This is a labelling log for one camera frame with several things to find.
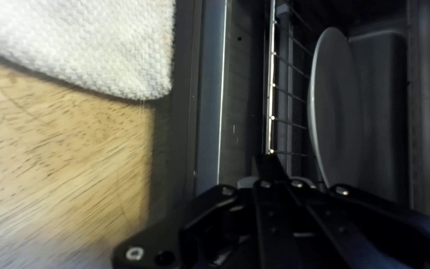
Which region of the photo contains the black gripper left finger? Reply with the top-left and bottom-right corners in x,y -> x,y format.
112,153 -> 281,269

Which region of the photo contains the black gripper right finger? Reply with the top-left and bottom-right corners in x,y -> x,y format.
267,153 -> 430,269

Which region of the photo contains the white round plate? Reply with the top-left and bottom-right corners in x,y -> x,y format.
306,25 -> 364,191

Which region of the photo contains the glass toaster oven door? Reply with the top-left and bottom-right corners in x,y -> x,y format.
146,0 -> 266,200

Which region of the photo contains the black toaster oven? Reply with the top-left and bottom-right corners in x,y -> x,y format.
224,0 -> 430,225

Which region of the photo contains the white woven towel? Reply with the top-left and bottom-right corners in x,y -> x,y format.
0,0 -> 178,101

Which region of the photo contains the oven wire rack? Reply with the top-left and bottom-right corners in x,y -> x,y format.
263,0 -> 325,168

